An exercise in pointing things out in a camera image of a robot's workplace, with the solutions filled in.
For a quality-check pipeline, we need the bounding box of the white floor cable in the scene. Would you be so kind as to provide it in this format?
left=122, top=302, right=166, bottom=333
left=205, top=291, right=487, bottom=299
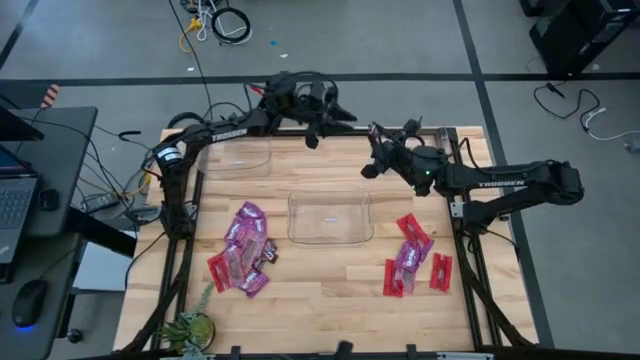
left=193, top=0, right=254, bottom=46

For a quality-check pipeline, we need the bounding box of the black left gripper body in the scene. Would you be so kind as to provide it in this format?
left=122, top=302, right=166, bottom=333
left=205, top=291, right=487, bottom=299
left=267, top=74, right=334, bottom=136

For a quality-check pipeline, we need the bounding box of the potted succulent plant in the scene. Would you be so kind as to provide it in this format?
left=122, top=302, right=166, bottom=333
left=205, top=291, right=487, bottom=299
left=158, top=282, right=217, bottom=359

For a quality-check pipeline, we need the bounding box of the orange black striped tape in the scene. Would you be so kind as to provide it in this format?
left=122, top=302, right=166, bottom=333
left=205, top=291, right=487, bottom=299
left=39, top=83, right=62, bottom=110

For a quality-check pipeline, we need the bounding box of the yellow cable with plug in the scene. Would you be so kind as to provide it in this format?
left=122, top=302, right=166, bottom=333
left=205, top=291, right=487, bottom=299
left=178, top=16, right=204, bottom=55

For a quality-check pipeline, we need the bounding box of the white cable with plug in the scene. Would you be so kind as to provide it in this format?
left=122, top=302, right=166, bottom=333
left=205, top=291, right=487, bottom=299
left=579, top=106, right=640, bottom=143

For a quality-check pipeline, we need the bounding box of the pink candy packet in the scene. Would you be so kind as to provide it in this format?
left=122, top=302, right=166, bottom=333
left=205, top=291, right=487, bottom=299
left=397, top=269, right=416, bottom=294
left=239, top=232, right=269, bottom=266

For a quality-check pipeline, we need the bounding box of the coiled black cable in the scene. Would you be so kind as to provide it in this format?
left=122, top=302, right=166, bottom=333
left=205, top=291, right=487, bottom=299
left=210, top=7, right=252, bottom=45

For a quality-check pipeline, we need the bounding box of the open black laptop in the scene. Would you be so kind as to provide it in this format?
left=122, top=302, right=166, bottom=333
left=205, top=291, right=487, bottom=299
left=0, top=144, right=41, bottom=266

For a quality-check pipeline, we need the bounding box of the black desk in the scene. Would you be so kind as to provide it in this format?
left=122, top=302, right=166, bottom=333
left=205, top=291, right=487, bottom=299
left=0, top=106, right=99, bottom=360

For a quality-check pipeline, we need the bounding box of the black cable with plug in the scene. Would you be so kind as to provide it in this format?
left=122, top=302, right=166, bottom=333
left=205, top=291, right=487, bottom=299
left=532, top=81, right=601, bottom=132

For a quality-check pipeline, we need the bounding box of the black computer tower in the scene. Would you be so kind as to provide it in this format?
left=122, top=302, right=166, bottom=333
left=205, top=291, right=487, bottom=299
left=519, top=0, right=640, bottom=79

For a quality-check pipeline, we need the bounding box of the black power brick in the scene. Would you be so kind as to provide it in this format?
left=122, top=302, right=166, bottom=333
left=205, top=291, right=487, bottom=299
left=81, top=192, right=121, bottom=214

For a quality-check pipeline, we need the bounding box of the black computer mouse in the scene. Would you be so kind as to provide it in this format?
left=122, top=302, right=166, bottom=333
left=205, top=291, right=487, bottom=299
left=11, top=278, right=49, bottom=330

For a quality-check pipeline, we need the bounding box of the small black puck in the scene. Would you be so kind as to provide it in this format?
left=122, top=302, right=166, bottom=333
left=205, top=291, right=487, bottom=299
left=38, top=188, right=62, bottom=212

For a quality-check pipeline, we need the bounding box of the long black floor cable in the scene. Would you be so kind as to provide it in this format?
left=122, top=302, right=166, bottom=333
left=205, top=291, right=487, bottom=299
left=167, top=0, right=215, bottom=127

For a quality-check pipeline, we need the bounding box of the black flat device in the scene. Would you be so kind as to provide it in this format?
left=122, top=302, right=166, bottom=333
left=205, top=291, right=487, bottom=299
left=0, top=104, right=45, bottom=142

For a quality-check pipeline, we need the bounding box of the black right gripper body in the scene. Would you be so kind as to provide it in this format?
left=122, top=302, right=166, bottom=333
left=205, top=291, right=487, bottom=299
left=384, top=134, right=424, bottom=174

